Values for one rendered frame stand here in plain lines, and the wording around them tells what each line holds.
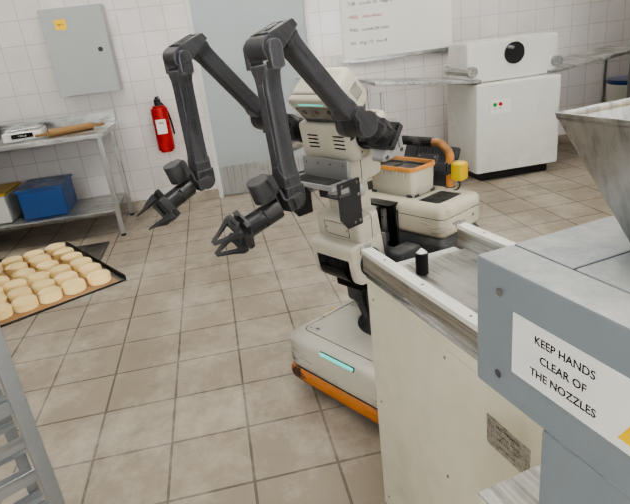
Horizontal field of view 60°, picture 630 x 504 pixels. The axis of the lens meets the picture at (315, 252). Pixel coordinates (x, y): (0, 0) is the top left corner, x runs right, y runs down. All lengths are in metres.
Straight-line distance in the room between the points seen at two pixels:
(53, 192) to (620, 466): 4.81
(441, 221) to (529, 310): 1.41
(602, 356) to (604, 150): 0.20
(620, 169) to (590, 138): 0.04
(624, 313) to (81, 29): 5.05
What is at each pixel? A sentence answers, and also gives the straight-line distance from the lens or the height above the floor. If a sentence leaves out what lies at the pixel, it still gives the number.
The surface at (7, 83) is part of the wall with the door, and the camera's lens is 5.68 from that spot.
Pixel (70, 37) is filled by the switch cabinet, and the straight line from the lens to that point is 5.32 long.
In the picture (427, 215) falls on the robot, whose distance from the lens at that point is 1.99.
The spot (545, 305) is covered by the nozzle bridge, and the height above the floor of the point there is 1.16.
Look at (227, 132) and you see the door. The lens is 5.50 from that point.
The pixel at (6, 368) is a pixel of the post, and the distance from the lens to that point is 1.25.
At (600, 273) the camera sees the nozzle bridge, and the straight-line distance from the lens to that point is 0.58.
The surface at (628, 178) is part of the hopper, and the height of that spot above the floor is 1.26.
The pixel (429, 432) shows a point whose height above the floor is 0.55.
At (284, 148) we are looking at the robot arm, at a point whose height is 1.16.
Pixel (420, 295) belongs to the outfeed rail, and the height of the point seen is 0.88.
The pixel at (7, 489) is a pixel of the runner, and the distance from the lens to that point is 1.41.
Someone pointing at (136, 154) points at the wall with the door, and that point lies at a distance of 5.54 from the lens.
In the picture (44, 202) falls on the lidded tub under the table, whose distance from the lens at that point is 5.12.
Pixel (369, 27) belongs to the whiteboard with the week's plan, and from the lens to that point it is 5.63.
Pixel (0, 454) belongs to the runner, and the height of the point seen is 0.69.
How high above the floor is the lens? 1.42
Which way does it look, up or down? 22 degrees down
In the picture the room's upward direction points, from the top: 7 degrees counter-clockwise
